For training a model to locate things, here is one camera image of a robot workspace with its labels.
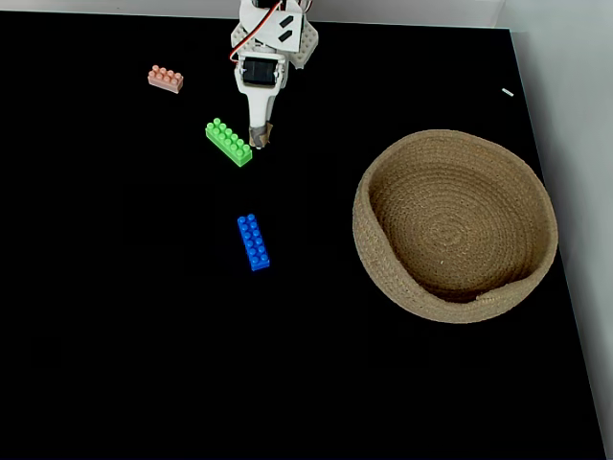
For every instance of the green lego block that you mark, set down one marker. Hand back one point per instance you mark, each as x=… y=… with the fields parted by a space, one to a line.
x=229 y=142

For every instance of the pink lego block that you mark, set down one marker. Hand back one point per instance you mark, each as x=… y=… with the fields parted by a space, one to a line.
x=165 y=80

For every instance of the blue lego block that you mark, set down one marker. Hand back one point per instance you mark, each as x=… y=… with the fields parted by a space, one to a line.
x=253 y=242

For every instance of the woven jute round basket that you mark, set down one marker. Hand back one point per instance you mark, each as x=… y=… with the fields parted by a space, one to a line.
x=455 y=230

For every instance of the small white scrap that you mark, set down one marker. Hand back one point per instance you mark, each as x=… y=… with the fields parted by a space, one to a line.
x=507 y=92

